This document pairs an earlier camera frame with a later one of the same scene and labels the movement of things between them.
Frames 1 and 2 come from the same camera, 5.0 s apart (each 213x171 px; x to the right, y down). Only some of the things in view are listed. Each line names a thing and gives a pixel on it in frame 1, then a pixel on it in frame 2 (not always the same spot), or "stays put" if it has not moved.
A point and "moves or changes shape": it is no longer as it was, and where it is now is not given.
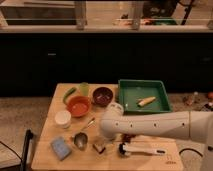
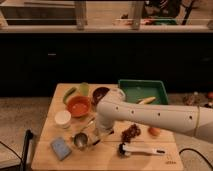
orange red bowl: x=78 y=105 stays put
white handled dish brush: x=125 y=149 stays put
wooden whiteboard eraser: x=99 y=148 moves or changes shape
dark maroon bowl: x=102 y=96 stays put
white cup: x=62 y=119 stays put
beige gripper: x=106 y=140 -> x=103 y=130
